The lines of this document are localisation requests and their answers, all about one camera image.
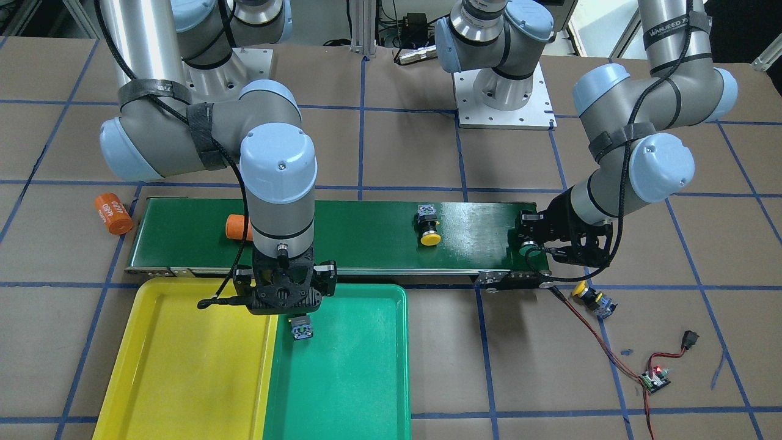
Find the green push button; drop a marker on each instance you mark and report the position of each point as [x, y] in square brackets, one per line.
[301, 327]
[530, 249]

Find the aluminium frame post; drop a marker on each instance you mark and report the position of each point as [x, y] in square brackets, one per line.
[363, 24]

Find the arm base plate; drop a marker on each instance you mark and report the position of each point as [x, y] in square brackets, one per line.
[224, 83]
[486, 100]

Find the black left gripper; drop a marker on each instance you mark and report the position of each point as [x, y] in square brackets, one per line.
[562, 217]

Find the yellow push button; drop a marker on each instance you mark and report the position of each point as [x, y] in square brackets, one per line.
[597, 302]
[426, 221]

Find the orange cylinder with 4680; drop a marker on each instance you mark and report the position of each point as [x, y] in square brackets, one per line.
[113, 213]

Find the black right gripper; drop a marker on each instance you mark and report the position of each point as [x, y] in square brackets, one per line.
[327, 278]

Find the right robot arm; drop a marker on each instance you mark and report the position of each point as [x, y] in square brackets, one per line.
[188, 103]

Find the small motor controller board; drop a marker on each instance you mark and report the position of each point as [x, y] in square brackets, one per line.
[655, 379]

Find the green conveyor belt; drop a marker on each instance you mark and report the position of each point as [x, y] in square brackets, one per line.
[180, 236]

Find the plain orange cylinder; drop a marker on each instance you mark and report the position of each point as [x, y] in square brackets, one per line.
[234, 228]

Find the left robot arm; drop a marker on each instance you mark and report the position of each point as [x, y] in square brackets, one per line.
[627, 121]

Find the black inline switch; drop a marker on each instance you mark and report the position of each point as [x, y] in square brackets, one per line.
[689, 339]

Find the yellow plastic tray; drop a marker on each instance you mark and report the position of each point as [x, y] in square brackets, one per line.
[182, 373]

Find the green plastic tray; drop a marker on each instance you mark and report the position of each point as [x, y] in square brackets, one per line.
[350, 380]

